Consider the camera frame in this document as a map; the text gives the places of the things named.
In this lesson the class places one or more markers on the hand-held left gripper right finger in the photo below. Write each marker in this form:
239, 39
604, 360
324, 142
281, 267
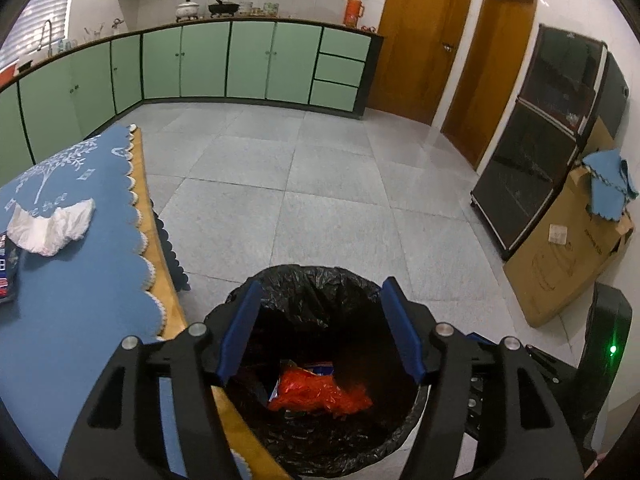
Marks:
402, 330

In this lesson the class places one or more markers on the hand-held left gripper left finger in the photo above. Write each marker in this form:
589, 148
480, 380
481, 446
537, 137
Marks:
240, 330

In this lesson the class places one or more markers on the black bag trash bin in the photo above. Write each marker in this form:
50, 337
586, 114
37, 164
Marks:
310, 280

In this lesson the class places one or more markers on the blue biscuit packet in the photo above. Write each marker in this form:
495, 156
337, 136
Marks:
322, 369

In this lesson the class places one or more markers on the red plastic wrapper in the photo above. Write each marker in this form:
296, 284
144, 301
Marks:
310, 392

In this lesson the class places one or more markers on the cardboard box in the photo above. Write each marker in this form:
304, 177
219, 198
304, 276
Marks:
560, 265

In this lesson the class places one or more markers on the blue tree print table mat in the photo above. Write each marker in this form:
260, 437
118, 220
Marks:
75, 285

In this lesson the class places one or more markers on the blue cloth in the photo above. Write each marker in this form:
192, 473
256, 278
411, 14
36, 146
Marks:
607, 185

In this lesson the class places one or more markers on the white crumpled tissue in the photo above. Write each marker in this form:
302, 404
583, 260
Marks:
50, 230

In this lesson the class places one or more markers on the black glass cabinet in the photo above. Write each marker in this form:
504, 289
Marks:
540, 150

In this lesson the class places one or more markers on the dark blue snack wrapper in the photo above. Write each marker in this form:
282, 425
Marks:
6, 270

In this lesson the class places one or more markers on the green drawer unit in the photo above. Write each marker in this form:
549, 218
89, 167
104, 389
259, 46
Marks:
337, 67

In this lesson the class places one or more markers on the green base cabinets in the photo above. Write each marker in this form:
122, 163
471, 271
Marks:
200, 60

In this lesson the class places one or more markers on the plain wooden door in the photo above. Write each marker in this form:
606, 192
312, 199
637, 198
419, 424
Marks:
487, 70

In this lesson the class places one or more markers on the glass jars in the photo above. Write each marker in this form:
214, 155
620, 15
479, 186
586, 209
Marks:
260, 9

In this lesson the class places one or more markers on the black wok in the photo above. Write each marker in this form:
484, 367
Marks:
223, 8

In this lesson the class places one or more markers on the red thermos flask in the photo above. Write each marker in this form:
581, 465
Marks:
353, 10

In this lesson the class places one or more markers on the white cooking pot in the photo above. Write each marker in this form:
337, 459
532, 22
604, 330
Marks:
188, 10

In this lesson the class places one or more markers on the utensil holders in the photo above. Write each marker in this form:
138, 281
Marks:
102, 30

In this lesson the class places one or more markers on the red basin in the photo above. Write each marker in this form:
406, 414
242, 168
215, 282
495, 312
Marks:
6, 75

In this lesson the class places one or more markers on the kitchen faucet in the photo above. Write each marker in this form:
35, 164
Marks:
47, 35

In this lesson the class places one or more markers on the white window blind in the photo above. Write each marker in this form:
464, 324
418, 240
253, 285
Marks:
50, 5

